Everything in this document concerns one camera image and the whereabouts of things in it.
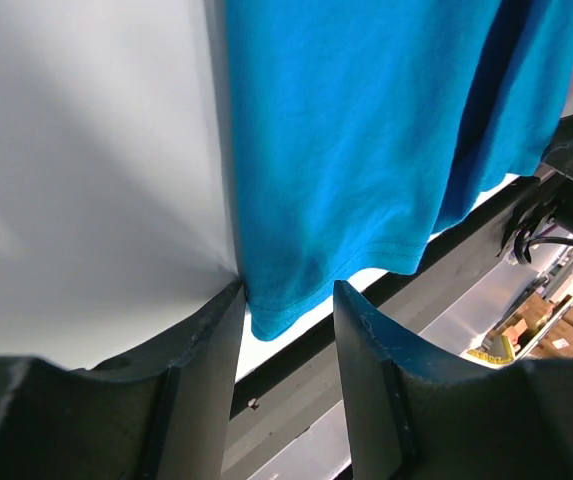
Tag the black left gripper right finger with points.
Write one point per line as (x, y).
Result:
(463, 420)

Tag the blue t shirt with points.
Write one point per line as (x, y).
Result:
(362, 128)

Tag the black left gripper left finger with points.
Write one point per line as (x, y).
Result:
(157, 411)

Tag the cardboard boxes background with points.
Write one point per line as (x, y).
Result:
(538, 329)

